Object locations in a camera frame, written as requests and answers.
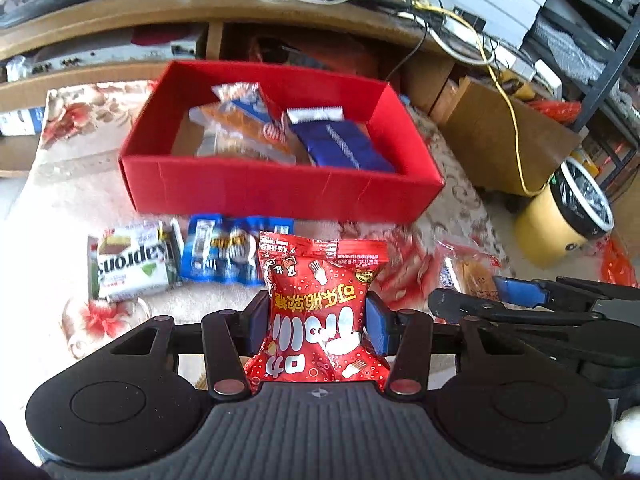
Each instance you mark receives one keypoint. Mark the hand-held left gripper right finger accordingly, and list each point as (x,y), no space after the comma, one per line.
(377,325)

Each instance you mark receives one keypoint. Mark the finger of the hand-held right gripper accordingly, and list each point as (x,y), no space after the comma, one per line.
(460,307)
(520,291)

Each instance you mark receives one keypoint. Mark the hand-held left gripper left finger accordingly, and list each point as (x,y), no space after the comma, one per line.
(257,322)

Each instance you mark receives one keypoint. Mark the red candy packet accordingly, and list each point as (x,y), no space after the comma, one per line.
(315,320)

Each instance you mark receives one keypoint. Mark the blue sausage packet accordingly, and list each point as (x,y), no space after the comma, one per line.
(220,250)

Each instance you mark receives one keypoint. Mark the red cardboard box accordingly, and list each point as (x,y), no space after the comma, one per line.
(250,190)

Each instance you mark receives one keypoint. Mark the green white wafer packet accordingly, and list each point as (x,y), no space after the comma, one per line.
(130,265)

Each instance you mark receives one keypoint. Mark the dark blue snack packet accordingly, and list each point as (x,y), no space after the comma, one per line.
(345,145)

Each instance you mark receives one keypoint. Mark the clear orange bread packet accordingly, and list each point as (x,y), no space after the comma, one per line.
(245,105)

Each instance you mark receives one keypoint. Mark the yellow trash bin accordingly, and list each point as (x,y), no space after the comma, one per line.
(545,225)

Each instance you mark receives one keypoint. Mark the orange plastic bag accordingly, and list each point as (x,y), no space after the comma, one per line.
(555,112)
(620,265)

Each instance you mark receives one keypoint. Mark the brown box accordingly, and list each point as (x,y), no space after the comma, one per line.
(490,140)

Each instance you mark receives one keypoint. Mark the white power strip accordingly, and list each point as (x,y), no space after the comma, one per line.
(542,72)

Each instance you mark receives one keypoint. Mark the black metal shelf rack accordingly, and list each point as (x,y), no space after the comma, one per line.
(625,50)

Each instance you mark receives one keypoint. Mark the black plug adapter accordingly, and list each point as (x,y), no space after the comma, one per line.
(470,17)

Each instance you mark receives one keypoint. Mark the floral tablecloth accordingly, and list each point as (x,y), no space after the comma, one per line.
(75,110)

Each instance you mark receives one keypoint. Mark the person's dark clothing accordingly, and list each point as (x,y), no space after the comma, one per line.
(12,460)

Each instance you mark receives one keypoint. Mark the red cloth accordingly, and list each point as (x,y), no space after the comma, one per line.
(160,37)

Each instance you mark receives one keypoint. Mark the blue white carton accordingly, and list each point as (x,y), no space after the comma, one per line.
(20,122)

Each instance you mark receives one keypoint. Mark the silver receiver box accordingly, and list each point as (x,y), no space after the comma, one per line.
(100,52)

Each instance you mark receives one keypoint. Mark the wooden TV stand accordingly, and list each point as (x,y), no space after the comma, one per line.
(225,7)

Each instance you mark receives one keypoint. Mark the clear plastic bag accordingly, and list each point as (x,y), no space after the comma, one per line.
(19,67)

